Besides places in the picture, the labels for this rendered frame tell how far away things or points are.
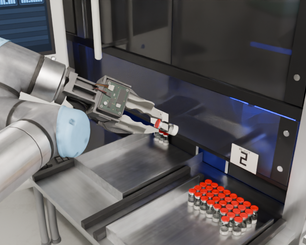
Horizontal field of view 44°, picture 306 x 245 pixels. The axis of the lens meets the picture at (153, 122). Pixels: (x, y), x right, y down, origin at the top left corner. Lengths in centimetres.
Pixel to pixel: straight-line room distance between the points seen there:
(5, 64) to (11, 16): 75
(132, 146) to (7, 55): 78
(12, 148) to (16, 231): 196
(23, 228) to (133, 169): 134
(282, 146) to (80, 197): 58
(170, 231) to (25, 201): 177
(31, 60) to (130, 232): 53
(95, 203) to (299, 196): 55
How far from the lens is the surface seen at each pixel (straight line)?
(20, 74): 67
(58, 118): 56
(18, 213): 258
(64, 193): 116
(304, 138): 94
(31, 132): 53
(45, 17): 144
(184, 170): 120
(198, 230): 102
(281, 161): 99
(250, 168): 105
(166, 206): 108
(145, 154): 132
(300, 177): 98
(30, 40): 144
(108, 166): 126
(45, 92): 68
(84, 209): 109
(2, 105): 63
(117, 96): 68
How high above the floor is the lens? 156
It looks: 26 degrees down
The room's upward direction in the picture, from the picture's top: straight up
